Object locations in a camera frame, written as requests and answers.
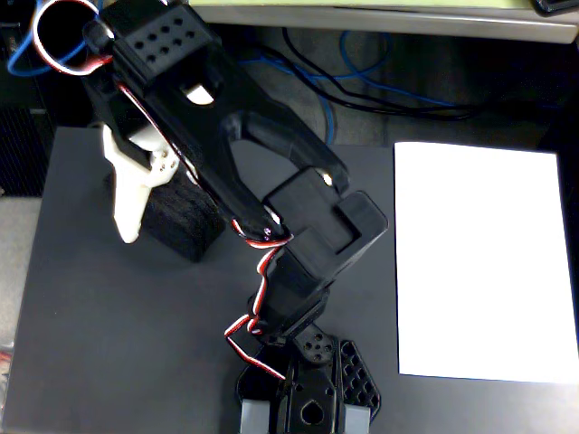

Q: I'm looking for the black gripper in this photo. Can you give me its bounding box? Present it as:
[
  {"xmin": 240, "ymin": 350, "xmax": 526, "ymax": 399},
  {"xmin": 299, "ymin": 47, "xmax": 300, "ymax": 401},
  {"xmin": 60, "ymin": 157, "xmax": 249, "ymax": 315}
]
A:
[{"xmin": 81, "ymin": 62, "xmax": 181, "ymax": 245}]

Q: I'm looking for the black foam cube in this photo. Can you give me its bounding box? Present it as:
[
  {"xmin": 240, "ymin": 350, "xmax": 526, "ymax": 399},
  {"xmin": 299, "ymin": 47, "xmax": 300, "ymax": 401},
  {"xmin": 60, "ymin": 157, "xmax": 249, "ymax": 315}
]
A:
[{"xmin": 106, "ymin": 169, "xmax": 227, "ymax": 264}]

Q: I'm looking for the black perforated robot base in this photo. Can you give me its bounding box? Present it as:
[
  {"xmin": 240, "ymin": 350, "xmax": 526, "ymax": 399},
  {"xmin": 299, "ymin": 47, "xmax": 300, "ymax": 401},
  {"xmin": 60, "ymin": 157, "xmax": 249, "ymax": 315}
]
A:
[{"xmin": 234, "ymin": 336, "xmax": 382, "ymax": 434}]

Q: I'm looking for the black vented case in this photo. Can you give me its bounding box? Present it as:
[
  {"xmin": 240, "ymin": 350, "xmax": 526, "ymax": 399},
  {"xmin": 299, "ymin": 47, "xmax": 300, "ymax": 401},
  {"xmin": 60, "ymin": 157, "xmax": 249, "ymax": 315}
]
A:
[{"xmin": 0, "ymin": 106, "xmax": 51, "ymax": 198}]

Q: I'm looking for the dark grey work mat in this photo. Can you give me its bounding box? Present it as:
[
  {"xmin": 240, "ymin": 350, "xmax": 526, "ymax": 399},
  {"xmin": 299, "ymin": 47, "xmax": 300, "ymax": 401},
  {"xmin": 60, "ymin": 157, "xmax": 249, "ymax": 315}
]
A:
[{"xmin": 2, "ymin": 126, "xmax": 579, "ymax": 434}]

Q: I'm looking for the white paper sheet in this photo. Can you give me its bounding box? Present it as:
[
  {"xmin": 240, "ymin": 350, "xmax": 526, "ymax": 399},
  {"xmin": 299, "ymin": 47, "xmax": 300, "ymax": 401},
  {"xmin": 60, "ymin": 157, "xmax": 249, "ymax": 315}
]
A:
[{"xmin": 393, "ymin": 141, "xmax": 579, "ymax": 385}]

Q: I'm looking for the black desk object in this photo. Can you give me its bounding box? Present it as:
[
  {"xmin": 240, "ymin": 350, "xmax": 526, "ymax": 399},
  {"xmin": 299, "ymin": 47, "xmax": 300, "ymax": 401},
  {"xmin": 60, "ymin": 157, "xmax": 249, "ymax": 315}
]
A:
[{"xmin": 528, "ymin": 0, "xmax": 579, "ymax": 18}]

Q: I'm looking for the red white servo cable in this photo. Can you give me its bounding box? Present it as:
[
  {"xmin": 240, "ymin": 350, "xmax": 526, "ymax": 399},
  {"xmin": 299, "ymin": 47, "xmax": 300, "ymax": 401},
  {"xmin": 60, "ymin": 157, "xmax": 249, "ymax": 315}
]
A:
[
  {"xmin": 32, "ymin": 0, "xmax": 114, "ymax": 76},
  {"xmin": 224, "ymin": 219, "xmax": 295, "ymax": 381}
]

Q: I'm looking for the looped blue network cable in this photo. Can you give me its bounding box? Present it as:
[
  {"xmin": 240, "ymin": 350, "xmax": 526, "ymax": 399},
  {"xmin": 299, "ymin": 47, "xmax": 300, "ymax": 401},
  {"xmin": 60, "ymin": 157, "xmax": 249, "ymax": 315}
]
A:
[{"xmin": 6, "ymin": 26, "xmax": 91, "ymax": 77}]

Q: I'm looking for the long blue floor cable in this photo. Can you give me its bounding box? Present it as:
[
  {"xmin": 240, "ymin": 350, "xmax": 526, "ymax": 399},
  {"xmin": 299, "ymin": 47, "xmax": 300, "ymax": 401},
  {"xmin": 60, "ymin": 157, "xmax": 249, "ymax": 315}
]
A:
[{"xmin": 239, "ymin": 29, "xmax": 458, "ymax": 146}]

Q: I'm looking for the black floor cable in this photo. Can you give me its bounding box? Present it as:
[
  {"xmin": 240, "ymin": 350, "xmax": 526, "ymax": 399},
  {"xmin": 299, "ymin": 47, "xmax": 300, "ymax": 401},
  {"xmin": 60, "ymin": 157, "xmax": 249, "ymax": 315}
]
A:
[{"xmin": 282, "ymin": 26, "xmax": 476, "ymax": 122}]

